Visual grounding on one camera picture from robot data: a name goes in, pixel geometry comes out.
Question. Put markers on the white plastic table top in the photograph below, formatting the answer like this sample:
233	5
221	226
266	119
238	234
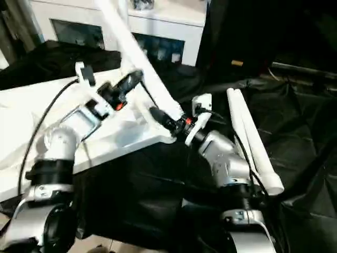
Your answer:
131	129

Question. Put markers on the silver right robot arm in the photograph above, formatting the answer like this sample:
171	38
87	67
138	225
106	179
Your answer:
223	155

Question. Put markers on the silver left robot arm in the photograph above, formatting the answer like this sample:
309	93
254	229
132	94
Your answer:
60	142

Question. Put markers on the white jar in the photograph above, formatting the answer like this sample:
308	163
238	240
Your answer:
175	56

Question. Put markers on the white sideboard cabinet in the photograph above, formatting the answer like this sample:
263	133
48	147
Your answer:
158	23

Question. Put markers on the dark bag of small parts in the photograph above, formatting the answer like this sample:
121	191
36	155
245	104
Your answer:
142	4

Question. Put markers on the small yellow label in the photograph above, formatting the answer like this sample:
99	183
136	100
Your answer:
236	62

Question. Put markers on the black speaker cabinet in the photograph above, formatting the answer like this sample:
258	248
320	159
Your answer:
237	31

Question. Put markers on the grey metal tripod stand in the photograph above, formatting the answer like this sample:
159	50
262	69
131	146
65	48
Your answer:
15	26

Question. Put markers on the black plastic mat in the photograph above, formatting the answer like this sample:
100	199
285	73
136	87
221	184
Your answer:
302	145

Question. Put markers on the black metal rod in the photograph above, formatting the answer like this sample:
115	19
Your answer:
302	69

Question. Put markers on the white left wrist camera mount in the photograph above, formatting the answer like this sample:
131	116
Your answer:
90	89

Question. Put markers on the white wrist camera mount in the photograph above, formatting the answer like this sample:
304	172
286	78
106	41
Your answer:
204	102
90	89

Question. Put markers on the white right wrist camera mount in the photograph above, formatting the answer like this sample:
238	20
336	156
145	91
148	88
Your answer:
204	102

